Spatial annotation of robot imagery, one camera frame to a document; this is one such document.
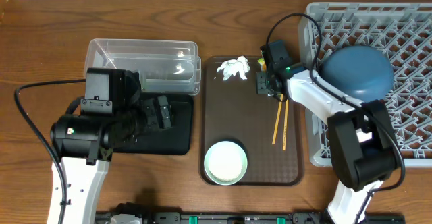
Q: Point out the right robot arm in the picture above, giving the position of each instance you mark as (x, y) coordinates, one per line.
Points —
(364, 153)

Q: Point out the mint green bowl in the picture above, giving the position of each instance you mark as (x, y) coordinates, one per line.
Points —
(225, 163)

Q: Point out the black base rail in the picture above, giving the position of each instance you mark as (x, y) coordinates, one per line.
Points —
(135, 213)

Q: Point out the yellow snack wrapper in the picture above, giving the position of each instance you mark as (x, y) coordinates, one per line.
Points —
(261, 62)

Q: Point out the black tray bin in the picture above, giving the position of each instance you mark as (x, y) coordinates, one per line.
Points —
(171, 141)

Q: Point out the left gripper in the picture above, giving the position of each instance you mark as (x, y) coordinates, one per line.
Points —
(154, 122)

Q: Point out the wooden chopstick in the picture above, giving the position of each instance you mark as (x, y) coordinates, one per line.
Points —
(277, 120)
(285, 126)

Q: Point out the white tissue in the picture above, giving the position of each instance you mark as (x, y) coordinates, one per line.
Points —
(233, 67)

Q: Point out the clear plastic bin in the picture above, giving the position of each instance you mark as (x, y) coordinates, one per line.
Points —
(165, 66)

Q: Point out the brown serving tray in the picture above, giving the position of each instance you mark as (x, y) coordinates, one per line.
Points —
(232, 110)

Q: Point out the dark blue plate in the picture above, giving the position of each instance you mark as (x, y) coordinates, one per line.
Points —
(359, 71)

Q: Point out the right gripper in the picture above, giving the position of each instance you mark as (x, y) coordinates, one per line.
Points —
(262, 88)

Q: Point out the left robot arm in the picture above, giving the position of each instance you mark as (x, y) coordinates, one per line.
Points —
(112, 114)

